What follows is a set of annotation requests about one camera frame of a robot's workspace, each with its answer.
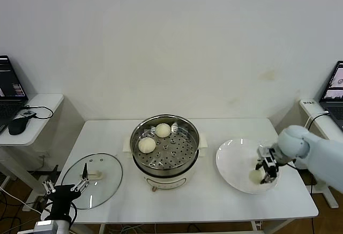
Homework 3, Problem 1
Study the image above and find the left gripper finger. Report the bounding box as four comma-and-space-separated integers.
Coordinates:
71, 163, 91, 192
42, 165, 58, 195

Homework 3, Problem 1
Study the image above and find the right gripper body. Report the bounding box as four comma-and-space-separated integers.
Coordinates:
256, 146, 281, 167

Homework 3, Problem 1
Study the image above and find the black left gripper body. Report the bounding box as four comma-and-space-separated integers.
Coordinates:
48, 184, 81, 221

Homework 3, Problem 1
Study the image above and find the white steamed baozi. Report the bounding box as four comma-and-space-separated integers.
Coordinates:
155, 123, 172, 138
248, 169, 265, 184
138, 137, 156, 154

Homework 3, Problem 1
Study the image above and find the glass lid cream handle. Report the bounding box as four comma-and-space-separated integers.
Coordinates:
61, 153, 123, 210

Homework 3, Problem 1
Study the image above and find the perforated steel steamer basket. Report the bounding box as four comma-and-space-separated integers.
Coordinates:
130, 114, 201, 175

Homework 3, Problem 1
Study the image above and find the white round plate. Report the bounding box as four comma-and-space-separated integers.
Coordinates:
215, 138, 281, 194

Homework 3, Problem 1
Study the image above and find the white side table with label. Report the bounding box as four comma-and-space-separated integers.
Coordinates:
299, 99, 343, 209

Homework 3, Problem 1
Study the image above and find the black computer mouse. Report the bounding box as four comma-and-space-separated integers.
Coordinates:
8, 117, 29, 135

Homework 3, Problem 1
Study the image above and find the small black usb device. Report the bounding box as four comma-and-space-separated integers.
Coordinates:
20, 109, 38, 118

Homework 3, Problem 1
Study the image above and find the white rounded side table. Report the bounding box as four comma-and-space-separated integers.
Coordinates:
0, 93, 65, 212

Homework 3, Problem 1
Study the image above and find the black laptop pink screen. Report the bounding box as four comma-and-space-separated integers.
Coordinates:
319, 61, 343, 130

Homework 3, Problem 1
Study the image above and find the cream electric cooking pot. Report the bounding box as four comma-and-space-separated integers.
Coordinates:
122, 133, 208, 192

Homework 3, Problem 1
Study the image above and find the black laptop dark screen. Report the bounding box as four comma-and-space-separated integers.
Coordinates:
0, 55, 29, 134

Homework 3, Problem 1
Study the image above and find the white laptop cable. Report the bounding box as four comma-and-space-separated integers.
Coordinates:
305, 110, 330, 132

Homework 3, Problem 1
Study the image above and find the thin black looped cable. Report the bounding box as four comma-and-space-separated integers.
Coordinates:
23, 104, 54, 120

